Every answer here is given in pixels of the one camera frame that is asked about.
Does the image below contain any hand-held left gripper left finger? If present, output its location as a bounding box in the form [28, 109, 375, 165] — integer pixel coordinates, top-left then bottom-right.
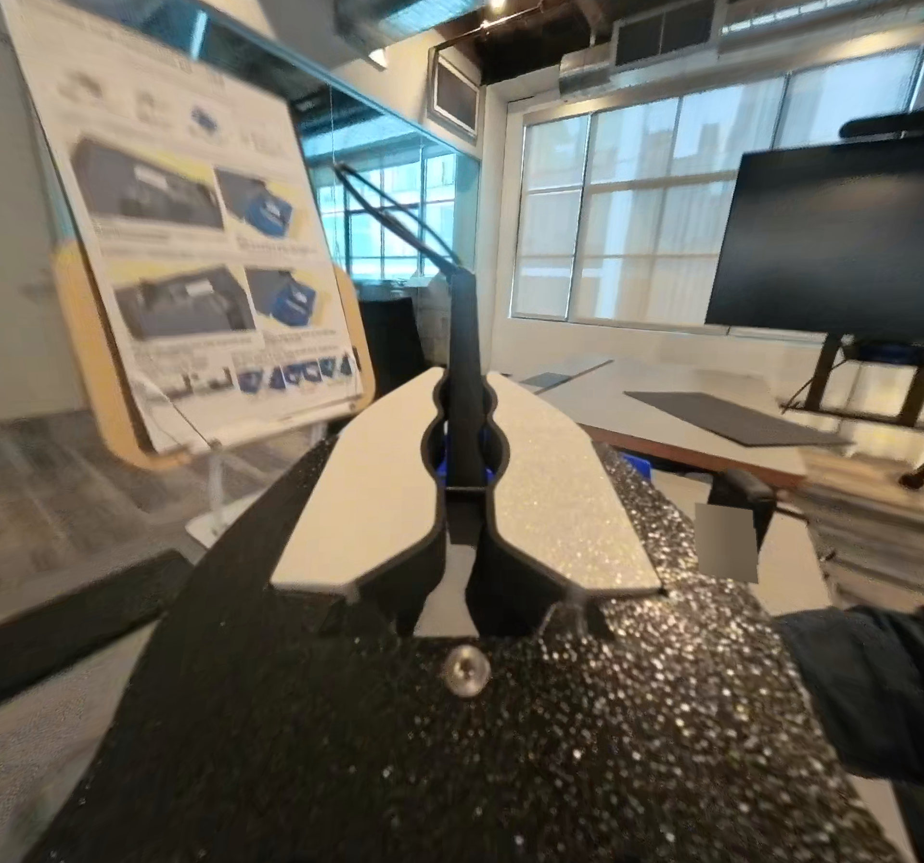
[269, 367, 454, 602]

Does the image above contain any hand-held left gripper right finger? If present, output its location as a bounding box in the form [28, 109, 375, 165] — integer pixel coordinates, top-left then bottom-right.
[465, 371, 663, 639]

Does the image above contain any black hub cable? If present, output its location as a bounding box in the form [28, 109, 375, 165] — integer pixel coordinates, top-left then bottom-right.
[334, 162, 466, 274]

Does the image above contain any person's right forearm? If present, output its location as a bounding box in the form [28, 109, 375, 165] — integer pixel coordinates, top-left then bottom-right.
[774, 605, 924, 781]

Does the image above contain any wood-edged grey table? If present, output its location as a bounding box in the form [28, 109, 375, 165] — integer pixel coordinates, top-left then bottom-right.
[538, 358, 853, 489]

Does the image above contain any white sheet stand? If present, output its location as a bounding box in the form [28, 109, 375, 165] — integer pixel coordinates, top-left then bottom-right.
[148, 401, 326, 550]

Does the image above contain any black office chair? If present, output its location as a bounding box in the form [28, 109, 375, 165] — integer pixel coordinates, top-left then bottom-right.
[709, 468, 779, 528]
[357, 296, 428, 396]

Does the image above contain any black desk mat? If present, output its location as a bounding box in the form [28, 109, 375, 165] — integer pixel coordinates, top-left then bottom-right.
[624, 390, 854, 447]
[0, 549, 194, 699]

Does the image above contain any instruction sheet on clipboard stand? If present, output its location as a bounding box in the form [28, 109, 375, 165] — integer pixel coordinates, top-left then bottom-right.
[49, 228, 378, 473]

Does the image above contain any large grid window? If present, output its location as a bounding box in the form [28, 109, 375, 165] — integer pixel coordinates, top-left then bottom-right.
[509, 46, 924, 324]

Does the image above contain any large black monitor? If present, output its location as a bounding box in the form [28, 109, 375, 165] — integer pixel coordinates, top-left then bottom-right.
[704, 133, 924, 346]

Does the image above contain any printed instruction sheet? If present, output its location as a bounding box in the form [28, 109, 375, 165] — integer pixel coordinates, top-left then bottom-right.
[0, 0, 364, 454]

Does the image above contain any wall air vent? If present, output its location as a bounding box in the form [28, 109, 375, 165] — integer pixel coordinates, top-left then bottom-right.
[612, 0, 725, 72]
[428, 55, 483, 141]

